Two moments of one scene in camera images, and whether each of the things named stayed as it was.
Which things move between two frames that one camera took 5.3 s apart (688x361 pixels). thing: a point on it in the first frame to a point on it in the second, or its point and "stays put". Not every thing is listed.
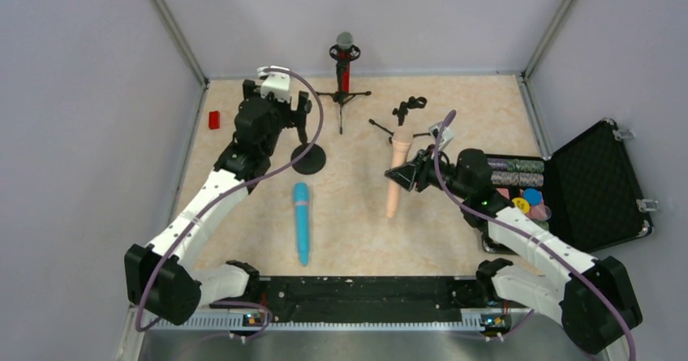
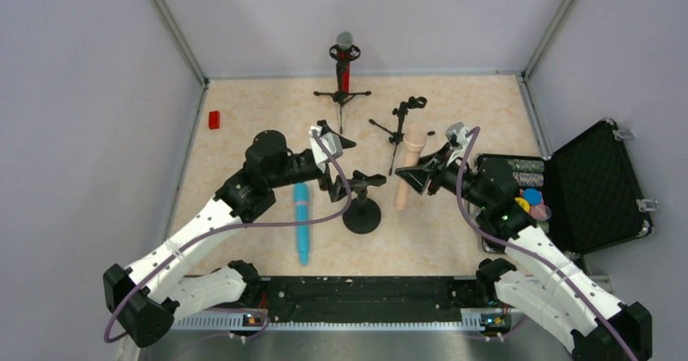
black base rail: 370,298 stays put
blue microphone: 302,192 stays put
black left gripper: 296,111 to 327,166
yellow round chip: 522,204 stays put
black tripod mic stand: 401,112 stays put
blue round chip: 533,196 stays put
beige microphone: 402,136 to 415,139
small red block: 214,120 stays put
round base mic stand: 314,161 to 363,214
